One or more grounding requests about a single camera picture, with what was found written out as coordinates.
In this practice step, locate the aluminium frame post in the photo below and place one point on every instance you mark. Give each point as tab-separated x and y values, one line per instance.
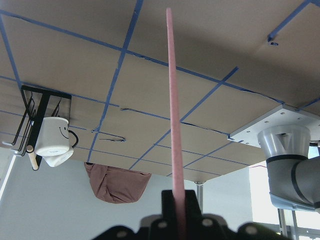
200	194

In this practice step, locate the black wire mug rack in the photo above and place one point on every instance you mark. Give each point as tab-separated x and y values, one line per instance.
39	103

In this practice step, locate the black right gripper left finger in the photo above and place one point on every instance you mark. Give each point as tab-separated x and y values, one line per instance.
168	207

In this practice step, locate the brown cloth bag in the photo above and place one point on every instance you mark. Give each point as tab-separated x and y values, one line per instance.
116	185

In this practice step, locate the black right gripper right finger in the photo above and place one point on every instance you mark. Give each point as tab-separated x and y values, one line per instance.
192	207

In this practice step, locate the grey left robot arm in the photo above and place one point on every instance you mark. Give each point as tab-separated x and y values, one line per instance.
293	177

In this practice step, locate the white mug rack end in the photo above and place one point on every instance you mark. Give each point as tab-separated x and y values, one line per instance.
53	138
54	161

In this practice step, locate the wooden dowel rod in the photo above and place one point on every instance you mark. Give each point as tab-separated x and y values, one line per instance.
32	157

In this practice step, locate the white mug far rack end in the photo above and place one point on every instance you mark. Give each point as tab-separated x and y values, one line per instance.
54	161

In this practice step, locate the white mug near rack end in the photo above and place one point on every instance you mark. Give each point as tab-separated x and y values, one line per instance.
53	138

